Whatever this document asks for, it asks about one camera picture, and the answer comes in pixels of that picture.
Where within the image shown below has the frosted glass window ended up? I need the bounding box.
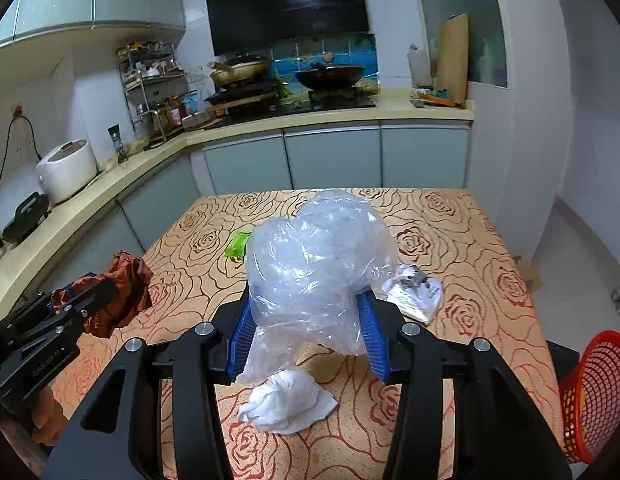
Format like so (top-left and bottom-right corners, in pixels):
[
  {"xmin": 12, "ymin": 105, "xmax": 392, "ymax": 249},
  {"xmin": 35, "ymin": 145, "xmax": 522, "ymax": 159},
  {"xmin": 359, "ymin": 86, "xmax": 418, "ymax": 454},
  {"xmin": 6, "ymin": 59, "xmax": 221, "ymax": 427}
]
[{"xmin": 422, "ymin": 0, "xmax": 508, "ymax": 88}]

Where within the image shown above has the metal kitchen rack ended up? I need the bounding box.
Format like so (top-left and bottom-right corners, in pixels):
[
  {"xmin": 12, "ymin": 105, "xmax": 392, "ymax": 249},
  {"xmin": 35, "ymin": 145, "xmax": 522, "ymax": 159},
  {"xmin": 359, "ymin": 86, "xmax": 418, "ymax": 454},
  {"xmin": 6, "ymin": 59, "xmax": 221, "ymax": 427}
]
[{"xmin": 117, "ymin": 42, "xmax": 188, "ymax": 141}]

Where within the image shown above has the rose patterned tablecloth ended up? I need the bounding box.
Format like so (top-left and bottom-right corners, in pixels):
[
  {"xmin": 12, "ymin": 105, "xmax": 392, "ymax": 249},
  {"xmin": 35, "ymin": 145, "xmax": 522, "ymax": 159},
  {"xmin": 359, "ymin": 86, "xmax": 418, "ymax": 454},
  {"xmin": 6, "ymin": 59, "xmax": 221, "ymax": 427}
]
[{"xmin": 32, "ymin": 187, "xmax": 566, "ymax": 480}]

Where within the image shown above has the bright green wrapper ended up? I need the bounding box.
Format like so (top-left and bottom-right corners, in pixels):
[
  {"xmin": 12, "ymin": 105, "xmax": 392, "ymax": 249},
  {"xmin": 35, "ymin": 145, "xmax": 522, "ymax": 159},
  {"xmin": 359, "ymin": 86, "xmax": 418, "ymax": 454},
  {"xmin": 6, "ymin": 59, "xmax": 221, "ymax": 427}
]
[{"xmin": 225, "ymin": 231, "xmax": 252, "ymax": 261}]

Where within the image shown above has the grey wall cabinet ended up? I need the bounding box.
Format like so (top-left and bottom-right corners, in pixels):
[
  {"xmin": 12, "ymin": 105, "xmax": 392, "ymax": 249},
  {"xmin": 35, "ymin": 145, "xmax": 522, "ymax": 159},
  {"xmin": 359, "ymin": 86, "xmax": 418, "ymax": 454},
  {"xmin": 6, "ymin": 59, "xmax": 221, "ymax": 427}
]
[{"xmin": 0, "ymin": 0, "xmax": 187, "ymax": 53}]

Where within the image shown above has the blue backsplash picture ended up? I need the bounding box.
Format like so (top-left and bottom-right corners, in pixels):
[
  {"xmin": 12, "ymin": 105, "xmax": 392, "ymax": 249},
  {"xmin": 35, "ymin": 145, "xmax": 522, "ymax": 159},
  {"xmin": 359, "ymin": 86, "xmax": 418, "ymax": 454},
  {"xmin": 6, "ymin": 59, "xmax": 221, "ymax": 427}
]
[{"xmin": 262, "ymin": 32, "xmax": 378, "ymax": 93}]

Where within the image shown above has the white tissue packet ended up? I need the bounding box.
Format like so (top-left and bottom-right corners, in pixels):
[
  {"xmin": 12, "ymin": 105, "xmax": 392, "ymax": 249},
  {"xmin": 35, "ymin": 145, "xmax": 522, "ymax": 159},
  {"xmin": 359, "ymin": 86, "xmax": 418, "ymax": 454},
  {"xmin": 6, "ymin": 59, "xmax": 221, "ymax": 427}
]
[{"xmin": 381, "ymin": 262, "xmax": 443, "ymax": 325}]

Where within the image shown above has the red plastic mesh basket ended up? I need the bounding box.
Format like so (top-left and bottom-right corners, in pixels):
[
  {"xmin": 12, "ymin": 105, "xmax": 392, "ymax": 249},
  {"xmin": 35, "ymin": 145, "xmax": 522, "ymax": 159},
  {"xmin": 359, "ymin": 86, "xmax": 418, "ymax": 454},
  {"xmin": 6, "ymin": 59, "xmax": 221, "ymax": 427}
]
[{"xmin": 559, "ymin": 330, "xmax": 620, "ymax": 465}]

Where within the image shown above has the wooden cutting board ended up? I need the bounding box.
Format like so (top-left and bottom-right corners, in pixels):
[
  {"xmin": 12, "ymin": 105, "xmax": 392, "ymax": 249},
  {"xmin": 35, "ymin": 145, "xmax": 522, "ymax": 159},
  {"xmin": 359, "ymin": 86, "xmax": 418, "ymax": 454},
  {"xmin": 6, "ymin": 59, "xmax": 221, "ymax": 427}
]
[{"xmin": 435, "ymin": 12, "xmax": 470, "ymax": 107}]

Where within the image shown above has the kitchen counter with grey cabinets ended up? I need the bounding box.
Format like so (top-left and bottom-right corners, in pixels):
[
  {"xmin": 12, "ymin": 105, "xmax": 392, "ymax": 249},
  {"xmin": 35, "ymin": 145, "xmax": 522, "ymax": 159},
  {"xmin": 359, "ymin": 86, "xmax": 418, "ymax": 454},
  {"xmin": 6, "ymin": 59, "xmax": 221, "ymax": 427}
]
[{"xmin": 0, "ymin": 100, "xmax": 476, "ymax": 311}]

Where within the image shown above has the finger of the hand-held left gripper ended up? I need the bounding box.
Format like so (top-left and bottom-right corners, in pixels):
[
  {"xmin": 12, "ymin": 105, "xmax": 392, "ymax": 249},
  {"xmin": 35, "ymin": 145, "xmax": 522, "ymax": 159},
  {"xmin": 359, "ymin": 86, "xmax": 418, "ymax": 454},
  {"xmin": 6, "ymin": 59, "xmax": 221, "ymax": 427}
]
[
  {"xmin": 0, "ymin": 280, "xmax": 118, "ymax": 348},
  {"xmin": 10, "ymin": 272, "xmax": 98, "ymax": 328}
]

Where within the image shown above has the orange kitchen utensil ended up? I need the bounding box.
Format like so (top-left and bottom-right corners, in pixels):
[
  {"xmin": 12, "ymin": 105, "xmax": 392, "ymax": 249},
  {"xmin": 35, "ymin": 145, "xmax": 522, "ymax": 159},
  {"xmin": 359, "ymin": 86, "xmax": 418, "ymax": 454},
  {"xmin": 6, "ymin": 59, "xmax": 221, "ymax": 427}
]
[{"xmin": 412, "ymin": 87, "xmax": 466, "ymax": 109}]

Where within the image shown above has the orange-brown bag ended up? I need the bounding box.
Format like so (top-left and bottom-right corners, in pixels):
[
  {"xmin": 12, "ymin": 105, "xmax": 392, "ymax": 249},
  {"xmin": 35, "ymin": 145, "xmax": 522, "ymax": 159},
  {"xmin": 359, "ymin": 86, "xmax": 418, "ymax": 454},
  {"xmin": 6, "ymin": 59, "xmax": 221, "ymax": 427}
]
[{"xmin": 85, "ymin": 251, "xmax": 155, "ymax": 338}]

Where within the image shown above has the brass frying pan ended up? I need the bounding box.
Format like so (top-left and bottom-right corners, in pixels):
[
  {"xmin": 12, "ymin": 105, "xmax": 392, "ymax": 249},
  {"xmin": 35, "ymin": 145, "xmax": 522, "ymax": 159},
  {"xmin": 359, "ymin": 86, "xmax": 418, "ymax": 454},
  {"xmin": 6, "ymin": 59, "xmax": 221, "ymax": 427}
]
[{"xmin": 207, "ymin": 57, "xmax": 272, "ymax": 87}]

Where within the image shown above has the group of condiment bottles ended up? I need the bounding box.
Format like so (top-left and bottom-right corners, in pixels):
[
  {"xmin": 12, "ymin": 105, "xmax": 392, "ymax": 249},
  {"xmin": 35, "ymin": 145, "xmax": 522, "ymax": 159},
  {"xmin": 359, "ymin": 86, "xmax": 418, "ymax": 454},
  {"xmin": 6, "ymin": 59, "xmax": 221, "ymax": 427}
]
[{"xmin": 152, "ymin": 91, "xmax": 201, "ymax": 130}]

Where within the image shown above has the black gas stove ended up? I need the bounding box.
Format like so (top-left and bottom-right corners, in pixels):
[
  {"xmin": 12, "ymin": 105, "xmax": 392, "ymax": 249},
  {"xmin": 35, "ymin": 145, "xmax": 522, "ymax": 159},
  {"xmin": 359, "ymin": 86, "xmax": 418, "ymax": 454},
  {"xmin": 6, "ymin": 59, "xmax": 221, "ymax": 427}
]
[{"xmin": 204, "ymin": 82, "xmax": 378, "ymax": 131}]

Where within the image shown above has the white tissue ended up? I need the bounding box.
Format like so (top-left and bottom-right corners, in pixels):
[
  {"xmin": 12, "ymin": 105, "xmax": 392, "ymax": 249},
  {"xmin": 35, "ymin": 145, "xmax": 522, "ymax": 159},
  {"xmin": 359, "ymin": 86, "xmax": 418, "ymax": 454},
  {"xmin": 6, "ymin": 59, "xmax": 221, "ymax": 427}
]
[{"xmin": 236, "ymin": 369, "xmax": 338, "ymax": 435}]

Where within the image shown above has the black wok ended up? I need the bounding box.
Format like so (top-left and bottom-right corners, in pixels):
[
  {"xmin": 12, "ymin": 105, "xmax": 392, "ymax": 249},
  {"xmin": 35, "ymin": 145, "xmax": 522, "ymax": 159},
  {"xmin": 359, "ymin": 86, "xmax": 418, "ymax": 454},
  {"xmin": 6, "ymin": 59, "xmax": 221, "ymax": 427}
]
[{"xmin": 294, "ymin": 62, "xmax": 367, "ymax": 92}]

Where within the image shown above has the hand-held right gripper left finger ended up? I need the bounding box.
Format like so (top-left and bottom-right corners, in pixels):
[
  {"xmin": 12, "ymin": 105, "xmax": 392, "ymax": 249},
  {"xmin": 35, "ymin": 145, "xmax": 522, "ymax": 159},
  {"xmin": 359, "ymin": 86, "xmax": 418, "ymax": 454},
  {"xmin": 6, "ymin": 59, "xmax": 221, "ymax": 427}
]
[{"xmin": 42, "ymin": 282, "xmax": 258, "ymax": 480}]

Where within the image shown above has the black range hood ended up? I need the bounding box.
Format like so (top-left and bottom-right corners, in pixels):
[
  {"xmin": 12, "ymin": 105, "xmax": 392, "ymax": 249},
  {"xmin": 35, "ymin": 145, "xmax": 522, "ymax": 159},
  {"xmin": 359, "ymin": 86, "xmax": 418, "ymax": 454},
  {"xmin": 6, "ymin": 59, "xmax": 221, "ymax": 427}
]
[{"xmin": 205, "ymin": 0, "xmax": 371, "ymax": 57}]

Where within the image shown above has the person's left hand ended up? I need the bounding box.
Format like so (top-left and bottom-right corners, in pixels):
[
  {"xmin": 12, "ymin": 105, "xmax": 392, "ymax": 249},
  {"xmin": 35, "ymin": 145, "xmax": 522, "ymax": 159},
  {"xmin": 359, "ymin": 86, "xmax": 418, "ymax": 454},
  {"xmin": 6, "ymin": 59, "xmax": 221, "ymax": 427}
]
[{"xmin": 31, "ymin": 387, "xmax": 67, "ymax": 447}]

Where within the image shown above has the white rice cooker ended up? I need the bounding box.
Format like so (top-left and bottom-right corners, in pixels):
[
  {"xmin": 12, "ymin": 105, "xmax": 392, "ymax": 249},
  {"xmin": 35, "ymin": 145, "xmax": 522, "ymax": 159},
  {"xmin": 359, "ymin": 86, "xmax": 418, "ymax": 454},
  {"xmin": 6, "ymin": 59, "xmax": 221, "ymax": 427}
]
[{"xmin": 35, "ymin": 139, "xmax": 99, "ymax": 204}]

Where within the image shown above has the clear plastic bag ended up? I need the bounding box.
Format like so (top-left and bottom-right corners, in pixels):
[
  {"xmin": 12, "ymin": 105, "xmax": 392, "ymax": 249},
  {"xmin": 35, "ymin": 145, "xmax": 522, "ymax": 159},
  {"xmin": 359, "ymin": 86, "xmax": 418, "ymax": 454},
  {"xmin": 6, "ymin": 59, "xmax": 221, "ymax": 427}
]
[{"xmin": 237, "ymin": 189, "xmax": 397, "ymax": 383}]

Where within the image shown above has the translucent plastic jug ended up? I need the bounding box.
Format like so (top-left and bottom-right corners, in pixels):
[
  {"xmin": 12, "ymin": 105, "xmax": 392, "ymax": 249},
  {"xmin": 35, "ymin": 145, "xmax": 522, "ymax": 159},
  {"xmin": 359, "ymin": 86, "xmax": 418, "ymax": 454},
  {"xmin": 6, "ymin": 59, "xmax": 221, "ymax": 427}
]
[{"xmin": 407, "ymin": 44, "xmax": 433, "ymax": 88}]

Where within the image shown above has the black countertop appliance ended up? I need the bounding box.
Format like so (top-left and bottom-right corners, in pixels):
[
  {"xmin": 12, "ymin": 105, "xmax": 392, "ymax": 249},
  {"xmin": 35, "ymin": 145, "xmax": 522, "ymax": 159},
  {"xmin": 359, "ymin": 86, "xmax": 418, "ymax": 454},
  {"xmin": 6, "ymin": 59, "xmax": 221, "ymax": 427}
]
[{"xmin": 1, "ymin": 191, "xmax": 51, "ymax": 243}]

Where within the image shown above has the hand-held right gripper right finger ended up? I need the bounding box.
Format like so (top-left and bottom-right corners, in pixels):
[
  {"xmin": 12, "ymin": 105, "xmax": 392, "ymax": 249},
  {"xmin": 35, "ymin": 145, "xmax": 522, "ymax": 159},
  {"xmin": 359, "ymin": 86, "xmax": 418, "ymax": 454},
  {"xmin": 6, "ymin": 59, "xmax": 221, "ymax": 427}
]
[{"xmin": 356, "ymin": 291, "xmax": 573, "ymax": 480}]

